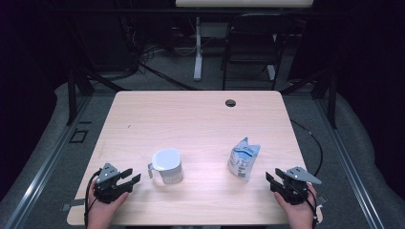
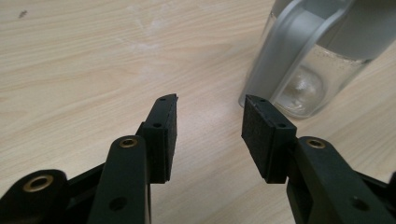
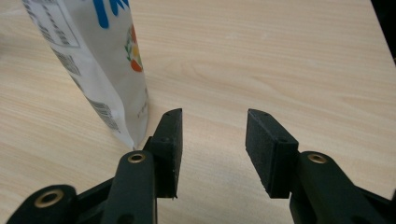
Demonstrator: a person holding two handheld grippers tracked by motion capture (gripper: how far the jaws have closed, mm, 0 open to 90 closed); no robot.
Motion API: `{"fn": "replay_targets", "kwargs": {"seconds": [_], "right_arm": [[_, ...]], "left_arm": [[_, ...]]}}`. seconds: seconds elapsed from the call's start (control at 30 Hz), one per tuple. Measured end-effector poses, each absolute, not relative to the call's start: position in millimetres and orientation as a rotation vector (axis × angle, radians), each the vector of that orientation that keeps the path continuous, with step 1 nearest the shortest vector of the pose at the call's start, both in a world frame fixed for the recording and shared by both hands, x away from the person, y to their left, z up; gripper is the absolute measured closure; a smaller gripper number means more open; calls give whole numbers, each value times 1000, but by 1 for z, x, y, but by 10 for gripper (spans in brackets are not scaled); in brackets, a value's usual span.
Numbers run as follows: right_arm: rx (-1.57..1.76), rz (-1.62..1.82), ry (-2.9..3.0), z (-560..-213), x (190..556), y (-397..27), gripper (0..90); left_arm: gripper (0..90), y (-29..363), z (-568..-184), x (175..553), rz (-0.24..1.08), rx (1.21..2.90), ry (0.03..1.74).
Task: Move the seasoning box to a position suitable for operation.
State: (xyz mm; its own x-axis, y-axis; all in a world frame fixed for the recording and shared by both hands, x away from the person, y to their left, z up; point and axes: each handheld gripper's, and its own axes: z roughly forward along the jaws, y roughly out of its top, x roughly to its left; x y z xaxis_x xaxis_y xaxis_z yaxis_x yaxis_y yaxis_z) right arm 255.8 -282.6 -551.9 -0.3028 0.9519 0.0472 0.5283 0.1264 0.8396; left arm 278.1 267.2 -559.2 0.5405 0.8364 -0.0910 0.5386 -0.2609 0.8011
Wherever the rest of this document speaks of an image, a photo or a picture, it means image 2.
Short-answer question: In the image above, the clear glass jar grey lid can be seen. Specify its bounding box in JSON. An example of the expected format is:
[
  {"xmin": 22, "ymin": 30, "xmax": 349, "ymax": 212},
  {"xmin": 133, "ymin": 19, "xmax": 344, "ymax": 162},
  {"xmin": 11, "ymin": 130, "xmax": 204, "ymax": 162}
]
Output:
[{"xmin": 237, "ymin": 0, "xmax": 396, "ymax": 119}]

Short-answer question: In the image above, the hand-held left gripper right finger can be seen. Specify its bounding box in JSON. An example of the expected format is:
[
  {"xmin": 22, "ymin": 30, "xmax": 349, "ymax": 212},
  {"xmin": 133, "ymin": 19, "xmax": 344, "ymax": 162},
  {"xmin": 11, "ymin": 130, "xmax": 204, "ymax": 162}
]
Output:
[{"xmin": 241, "ymin": 94, "xmax": 396, "ymax": 224}]

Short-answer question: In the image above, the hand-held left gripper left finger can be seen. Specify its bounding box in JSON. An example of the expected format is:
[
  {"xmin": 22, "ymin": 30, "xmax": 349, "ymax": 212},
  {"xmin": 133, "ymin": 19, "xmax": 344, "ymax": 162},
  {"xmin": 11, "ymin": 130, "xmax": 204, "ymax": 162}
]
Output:
[{"xmin": 87, "ymin": 92, "xmax": 179, "ymax": 224}]

